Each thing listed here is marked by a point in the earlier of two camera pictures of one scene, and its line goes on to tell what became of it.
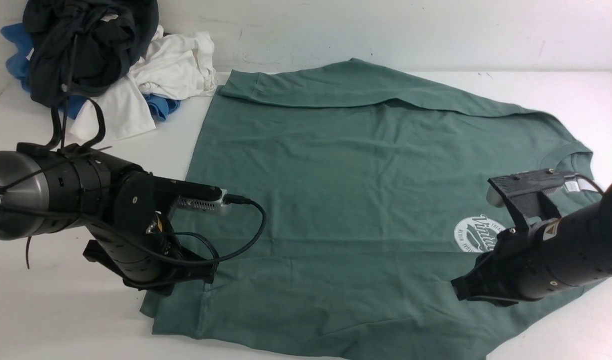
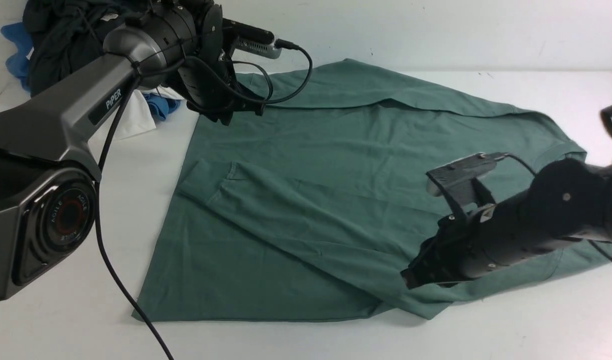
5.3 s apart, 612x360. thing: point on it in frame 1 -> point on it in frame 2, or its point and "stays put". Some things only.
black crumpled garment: (79, 48) stays put
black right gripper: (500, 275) -> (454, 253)
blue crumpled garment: (18, 64) stays put
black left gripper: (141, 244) -> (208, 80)
